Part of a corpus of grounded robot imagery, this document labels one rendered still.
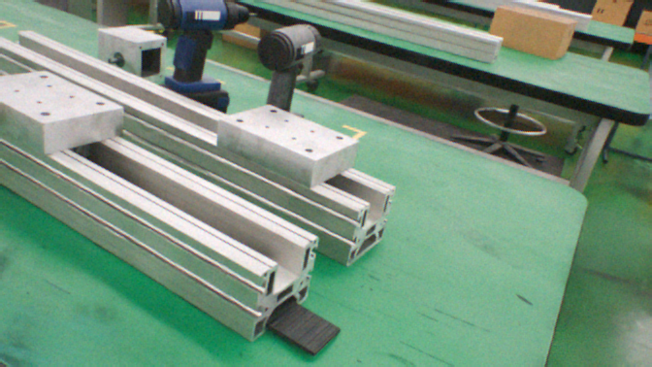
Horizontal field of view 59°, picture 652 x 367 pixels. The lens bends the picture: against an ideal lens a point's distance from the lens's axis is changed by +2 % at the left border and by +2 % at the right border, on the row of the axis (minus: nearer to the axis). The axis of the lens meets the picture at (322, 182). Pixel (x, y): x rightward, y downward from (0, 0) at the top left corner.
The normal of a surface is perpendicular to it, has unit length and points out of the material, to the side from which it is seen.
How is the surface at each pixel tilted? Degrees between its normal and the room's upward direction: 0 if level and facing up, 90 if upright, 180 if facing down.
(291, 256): 90
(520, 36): 91
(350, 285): 0
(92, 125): 90
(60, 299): 0
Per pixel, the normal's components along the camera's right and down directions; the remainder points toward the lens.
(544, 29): -0.53, 0.24
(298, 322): 0.18, -0.89
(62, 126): 0.82, 0.37
